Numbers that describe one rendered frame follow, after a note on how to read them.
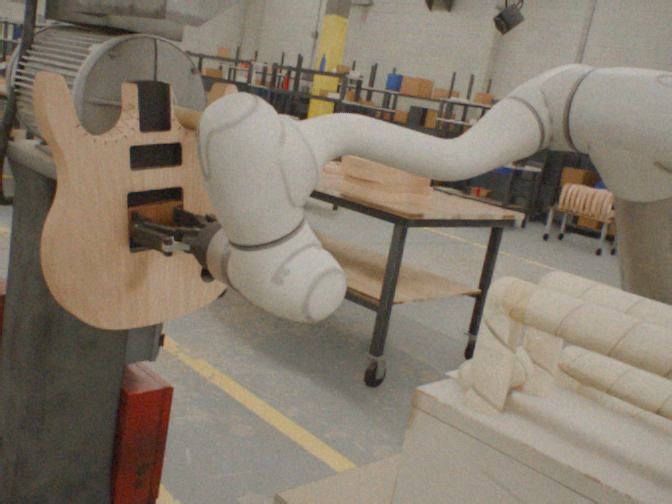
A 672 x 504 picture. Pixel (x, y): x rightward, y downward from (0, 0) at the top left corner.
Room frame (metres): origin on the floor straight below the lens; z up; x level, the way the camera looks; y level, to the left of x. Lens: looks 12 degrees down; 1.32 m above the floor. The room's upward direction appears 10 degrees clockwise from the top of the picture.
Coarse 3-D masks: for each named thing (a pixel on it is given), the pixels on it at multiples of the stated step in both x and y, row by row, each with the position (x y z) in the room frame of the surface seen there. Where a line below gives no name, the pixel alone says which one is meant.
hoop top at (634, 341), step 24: (504, 288) 0.53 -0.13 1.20; (528, 288) 0.52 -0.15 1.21; (528, 312) 0.51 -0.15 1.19; (552, 312) 0.50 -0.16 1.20; (576, 312) 0.49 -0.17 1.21; (600, 312) 0.49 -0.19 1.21; (576, 336) 0.49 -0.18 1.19; (600, 336) 0.48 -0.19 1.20; (624, 336) 0.47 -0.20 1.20; (648, 336) 0.46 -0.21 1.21; (624, 360) 0.47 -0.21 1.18; (648, 360) 0.45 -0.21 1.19
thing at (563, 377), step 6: (558, 366) 0.66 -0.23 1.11; (564, 366) 0.65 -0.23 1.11; (558, 372) 0.66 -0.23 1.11; (564, 372) 0.65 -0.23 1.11; (570, 372) 0.65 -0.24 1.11; (558, 378) 0.65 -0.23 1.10; (564, 378) 0.65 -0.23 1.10; (570, 378) 0.65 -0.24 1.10; (558, 384) 0.65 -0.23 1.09; (564, 384) 0.65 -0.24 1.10; (570, 384) 0.65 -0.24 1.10; (576, 384) 0.65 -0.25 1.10; (582, 384) 0.65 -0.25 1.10; (576, 390) 0.65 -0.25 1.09; (582, 390) 0.65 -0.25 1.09; (582, 396) 0.65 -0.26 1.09
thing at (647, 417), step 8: (616, 400) 0.77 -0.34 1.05; (616, 408) 0.77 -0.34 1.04; (624, 408) 0.76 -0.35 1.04; (632, 408) 0.76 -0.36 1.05; (640, 408) 0.76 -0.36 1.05; (632, 416) 0.76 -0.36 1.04; (640, 416) 0.75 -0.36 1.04; (648, 416) 0.75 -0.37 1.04; (656, 416) 0.74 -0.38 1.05; (648, 424) 0.74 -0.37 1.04; (656, 424) 0.74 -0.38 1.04; (664, 424) 0.73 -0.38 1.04
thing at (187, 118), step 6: (174, 108) 1.22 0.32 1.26; (180, 108) 1.21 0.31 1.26; (186, 108) 1.21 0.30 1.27; (174, 114) 1.21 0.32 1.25; (180, 114) 1.19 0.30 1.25; (186, 114) 1.18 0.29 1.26; (192, 114) 1.17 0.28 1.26; (198, 114) 1.16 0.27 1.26; (180, 120) 1.19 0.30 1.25; (186, 120) 1.18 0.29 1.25; (192, 120) 1.17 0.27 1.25; (198, 120) 1.15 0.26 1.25; (186, 126) 1.19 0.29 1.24; (192, 126) 1.17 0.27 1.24
